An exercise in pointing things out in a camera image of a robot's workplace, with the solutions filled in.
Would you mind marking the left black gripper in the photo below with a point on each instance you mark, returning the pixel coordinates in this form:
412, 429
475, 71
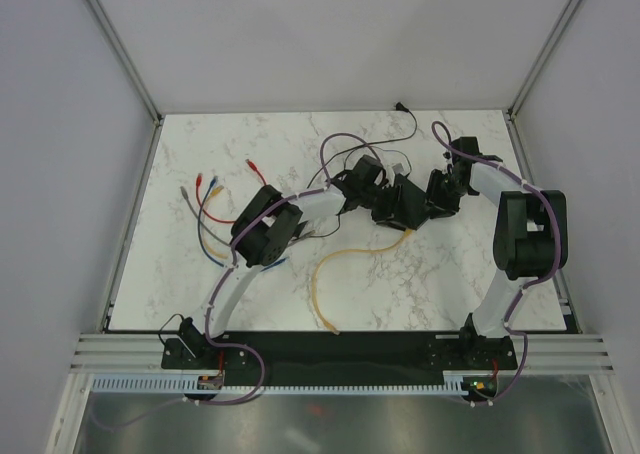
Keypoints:
389, 209

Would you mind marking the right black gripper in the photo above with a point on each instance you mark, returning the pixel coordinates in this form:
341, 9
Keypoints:
444, 209

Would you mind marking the black network switch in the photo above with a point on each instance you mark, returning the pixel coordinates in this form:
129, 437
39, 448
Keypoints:
415, 211

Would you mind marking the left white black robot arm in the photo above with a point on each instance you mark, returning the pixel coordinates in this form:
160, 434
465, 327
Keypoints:
262, 233

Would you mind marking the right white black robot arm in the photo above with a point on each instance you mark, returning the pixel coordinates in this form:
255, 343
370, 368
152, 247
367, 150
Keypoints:
530, 242

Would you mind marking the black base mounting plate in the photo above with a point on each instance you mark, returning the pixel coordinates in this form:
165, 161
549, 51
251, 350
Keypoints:
349, 359

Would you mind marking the white slotted cable duct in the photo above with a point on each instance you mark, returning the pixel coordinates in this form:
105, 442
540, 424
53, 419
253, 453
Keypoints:
192, 384

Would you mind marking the right aluminium corner post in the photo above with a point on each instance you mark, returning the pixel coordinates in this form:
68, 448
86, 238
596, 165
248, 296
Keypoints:
553, 39

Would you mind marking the aluminium corner post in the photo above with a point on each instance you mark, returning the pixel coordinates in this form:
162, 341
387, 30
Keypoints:
553, 39
119, 50

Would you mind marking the aluminium frame rail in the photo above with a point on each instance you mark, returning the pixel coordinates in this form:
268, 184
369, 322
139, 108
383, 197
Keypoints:
543, 354

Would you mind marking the left aluminium corner post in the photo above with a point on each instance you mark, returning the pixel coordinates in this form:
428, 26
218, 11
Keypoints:
119, 50

